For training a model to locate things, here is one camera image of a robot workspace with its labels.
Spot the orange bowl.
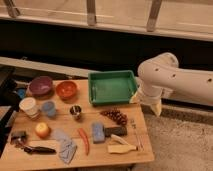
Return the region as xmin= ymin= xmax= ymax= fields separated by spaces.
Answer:
xmin=55 ymin=81 xmax=77 ymax=100

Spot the black handled tool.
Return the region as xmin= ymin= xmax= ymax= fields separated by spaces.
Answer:
xmin=23 ymin=146 xmax=56 ymax=154

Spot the purple bowl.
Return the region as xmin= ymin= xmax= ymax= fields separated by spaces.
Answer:
xmin=29 ymin=76 xmax=53 ymax=96

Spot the green plastic tray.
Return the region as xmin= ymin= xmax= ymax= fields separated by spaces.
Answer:
xmin=88 ymin=70 xmax=137 ymax=106

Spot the small blue bowl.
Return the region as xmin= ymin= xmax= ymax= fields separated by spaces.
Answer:
xmin=17 ymin=88 xmax=26 ymax=99

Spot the red apple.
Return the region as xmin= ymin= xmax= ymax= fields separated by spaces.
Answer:
xmin=35 ymin=122 xmax=50 ymax=138

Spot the white paper cup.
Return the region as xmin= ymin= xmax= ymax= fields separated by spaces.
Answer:
xmin=19 ymin=97 xmax=39 ymax=119

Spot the small dark clamp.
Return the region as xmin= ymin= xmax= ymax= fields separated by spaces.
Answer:
xmin=11 ymin=131 xmax=27 ymax=145

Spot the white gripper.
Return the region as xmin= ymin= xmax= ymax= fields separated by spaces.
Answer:
xmin=129 ymin=83 xmax=162 ymax=117

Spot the bunch of dark grapes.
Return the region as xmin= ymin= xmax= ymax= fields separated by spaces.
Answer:
xmin=100 ymin=109 xmax=128 ymax=126

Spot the blue grey cloth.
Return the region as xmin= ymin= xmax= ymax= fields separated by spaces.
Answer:
xmin=51 ymin=129 xmax=77 ymax=164

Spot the small metal cup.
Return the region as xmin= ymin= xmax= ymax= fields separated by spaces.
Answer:
xmin=70 ymin=105 xmax=82 ymax=120

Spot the dark brush block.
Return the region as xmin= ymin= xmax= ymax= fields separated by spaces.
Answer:
xmin=104 ymin=126 xmax=127 ymax=137

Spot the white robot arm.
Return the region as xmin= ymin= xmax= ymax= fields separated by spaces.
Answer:
xmin=130 ymin=52 xmax=213 ymax=116

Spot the metal fork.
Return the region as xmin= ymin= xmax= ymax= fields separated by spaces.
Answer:
xmin=130 ymin=119 xmax=144 ymax=150

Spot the red chili pepper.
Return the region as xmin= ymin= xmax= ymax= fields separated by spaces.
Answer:
xmin=78 ymin=128 xmax=90 ymax=155

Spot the blue sponge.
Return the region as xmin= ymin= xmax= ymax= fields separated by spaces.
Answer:
xmin=92 ymin=122 xmax=105 ymax=144

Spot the blue plastic cup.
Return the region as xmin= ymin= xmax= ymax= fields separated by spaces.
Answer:
xmin=41 ymin=101 xmax=56 ymax=117

